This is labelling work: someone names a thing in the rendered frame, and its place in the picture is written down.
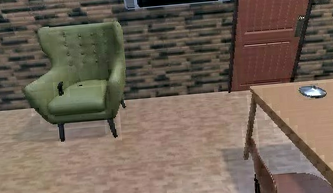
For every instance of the green armchair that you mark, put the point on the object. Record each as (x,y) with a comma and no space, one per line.
(82,75)

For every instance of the black remote control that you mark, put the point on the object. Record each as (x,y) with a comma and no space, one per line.
(60,88)

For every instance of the red-brown room door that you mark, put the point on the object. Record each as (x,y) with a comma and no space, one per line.
(268,25)

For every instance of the silver round dish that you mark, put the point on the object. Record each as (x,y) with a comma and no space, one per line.
(312,91)

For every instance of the brown wooden chair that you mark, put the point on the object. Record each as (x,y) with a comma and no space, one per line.
(292,184)

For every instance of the light wooden table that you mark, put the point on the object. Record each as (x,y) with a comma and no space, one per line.
(324,127)

